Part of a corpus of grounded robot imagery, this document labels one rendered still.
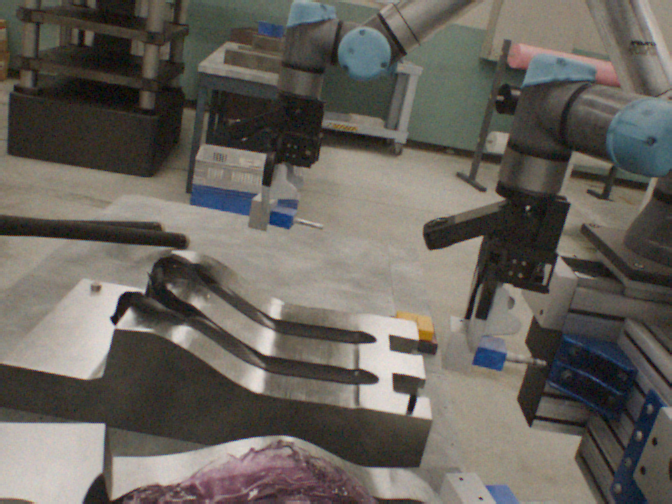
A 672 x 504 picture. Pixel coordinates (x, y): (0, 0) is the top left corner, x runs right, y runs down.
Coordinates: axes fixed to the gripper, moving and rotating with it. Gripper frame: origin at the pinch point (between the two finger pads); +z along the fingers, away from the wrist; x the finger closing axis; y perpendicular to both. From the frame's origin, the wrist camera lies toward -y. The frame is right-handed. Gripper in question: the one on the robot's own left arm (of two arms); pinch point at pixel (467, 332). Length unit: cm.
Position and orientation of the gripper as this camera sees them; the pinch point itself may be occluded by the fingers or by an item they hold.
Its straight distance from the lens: 92.6
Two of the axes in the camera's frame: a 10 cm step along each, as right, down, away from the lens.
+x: 1.2, -3.2, 9.4
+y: 9.7, 2.2, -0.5
